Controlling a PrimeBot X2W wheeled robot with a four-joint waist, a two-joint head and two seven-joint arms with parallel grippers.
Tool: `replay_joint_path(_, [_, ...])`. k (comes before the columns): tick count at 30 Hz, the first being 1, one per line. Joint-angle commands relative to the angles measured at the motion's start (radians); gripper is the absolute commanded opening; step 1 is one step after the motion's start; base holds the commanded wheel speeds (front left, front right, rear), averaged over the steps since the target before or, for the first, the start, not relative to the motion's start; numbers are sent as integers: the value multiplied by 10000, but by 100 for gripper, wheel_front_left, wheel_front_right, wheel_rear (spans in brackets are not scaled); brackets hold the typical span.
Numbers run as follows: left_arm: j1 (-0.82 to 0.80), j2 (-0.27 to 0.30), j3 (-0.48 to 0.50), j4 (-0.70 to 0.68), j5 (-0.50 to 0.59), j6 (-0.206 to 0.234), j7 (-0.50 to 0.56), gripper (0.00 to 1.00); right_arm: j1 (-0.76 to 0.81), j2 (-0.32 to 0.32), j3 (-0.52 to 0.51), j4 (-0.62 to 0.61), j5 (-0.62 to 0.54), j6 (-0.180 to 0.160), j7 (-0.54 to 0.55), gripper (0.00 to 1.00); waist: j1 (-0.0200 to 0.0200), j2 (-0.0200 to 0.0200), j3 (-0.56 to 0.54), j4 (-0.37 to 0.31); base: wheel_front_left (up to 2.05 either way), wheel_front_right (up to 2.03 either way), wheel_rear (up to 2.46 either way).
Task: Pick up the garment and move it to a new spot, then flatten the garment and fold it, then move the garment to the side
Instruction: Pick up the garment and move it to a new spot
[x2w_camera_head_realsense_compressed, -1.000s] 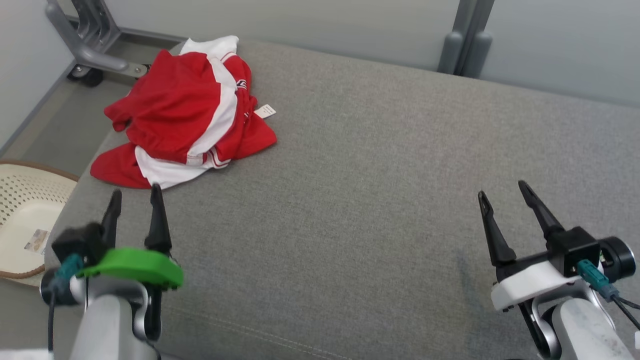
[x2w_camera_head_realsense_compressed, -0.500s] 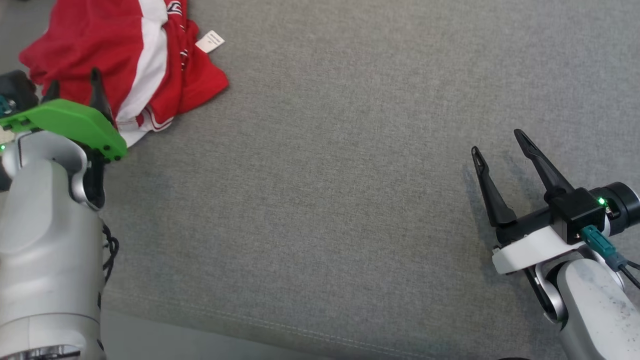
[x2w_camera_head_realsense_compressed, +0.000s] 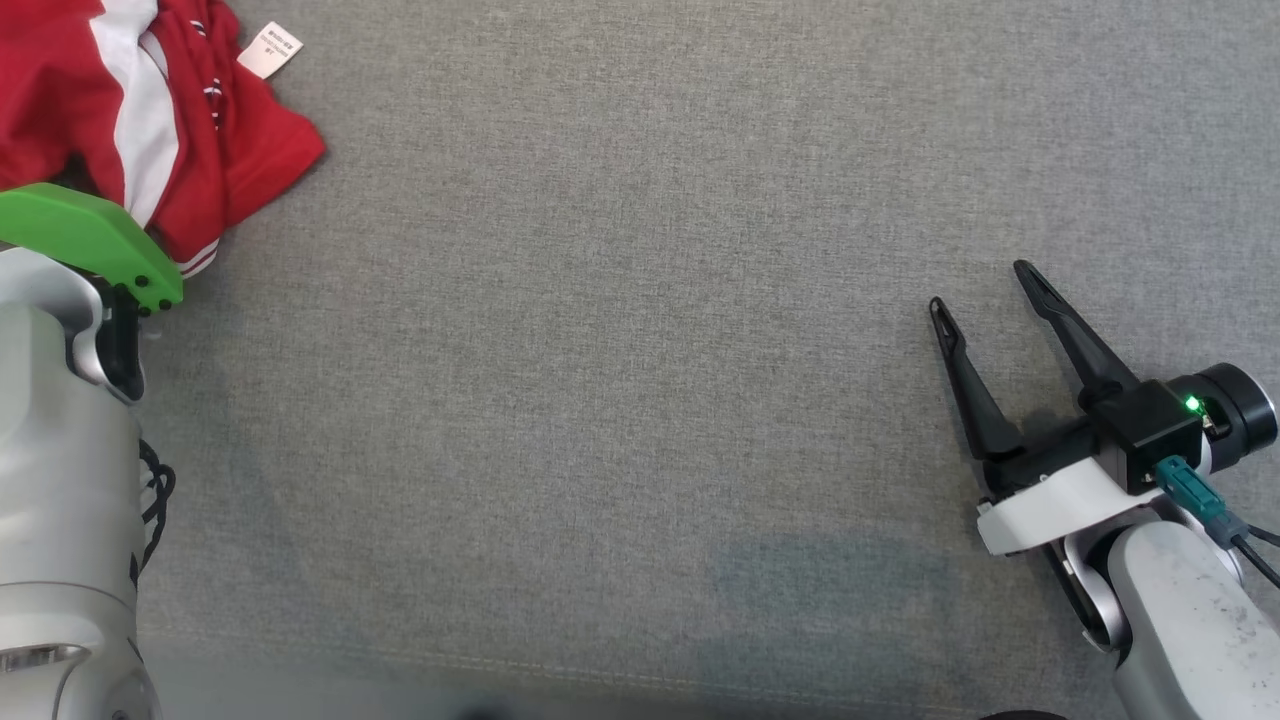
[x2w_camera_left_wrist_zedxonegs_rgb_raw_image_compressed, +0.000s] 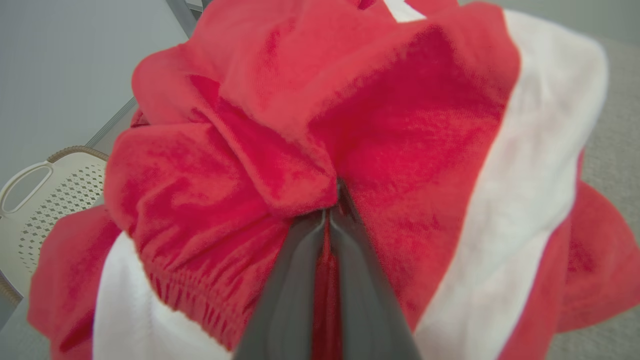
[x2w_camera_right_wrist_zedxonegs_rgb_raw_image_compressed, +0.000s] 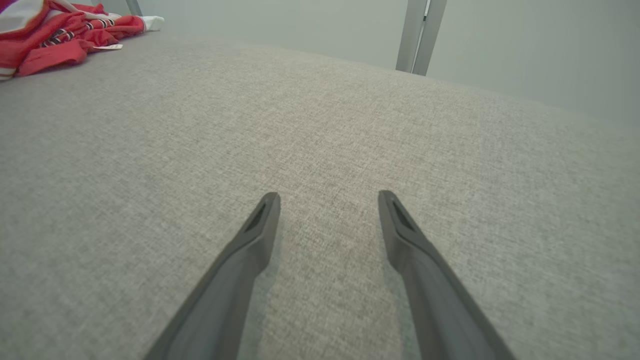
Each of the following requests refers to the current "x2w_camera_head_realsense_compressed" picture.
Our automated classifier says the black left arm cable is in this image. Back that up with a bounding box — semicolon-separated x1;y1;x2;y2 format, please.
130;438;178;589

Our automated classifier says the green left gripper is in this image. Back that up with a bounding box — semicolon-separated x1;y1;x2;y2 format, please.
0;182;185;314

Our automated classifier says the grey fabric sofa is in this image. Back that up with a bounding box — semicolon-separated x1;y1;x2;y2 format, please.
0;0;1280;720

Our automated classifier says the teal plug black cable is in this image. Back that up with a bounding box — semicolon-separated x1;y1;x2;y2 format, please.
1154;455;1280;589

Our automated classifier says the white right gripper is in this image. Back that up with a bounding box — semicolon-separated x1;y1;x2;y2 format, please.
929;259;1179;558

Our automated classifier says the red white basketball jersey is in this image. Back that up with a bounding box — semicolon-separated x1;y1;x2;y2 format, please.
0;0;327;281

